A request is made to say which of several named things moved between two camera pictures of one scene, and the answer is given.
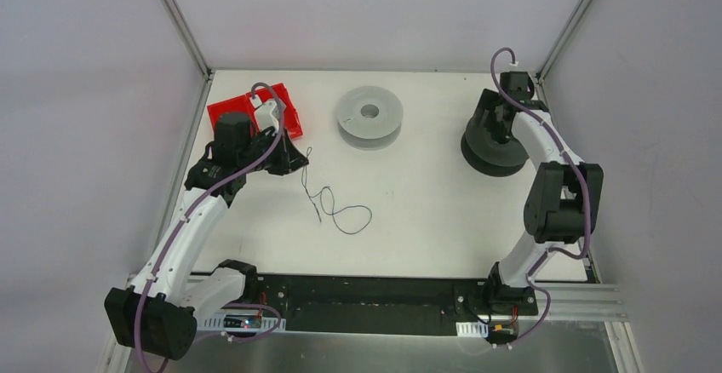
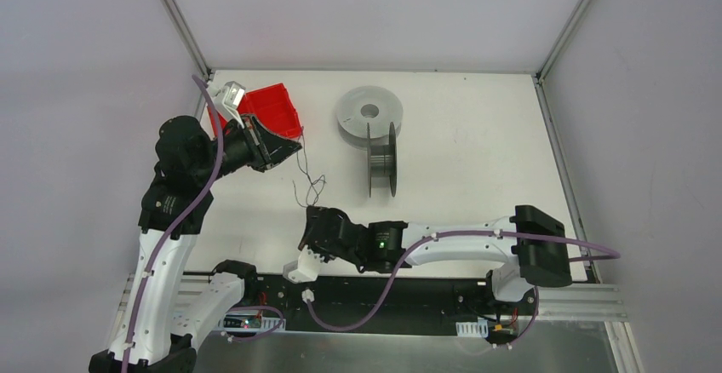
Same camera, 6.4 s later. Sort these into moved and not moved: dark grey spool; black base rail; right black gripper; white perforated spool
Moved: right black gripper; dark grey spool
Not moved: black base rail; white perforated spool
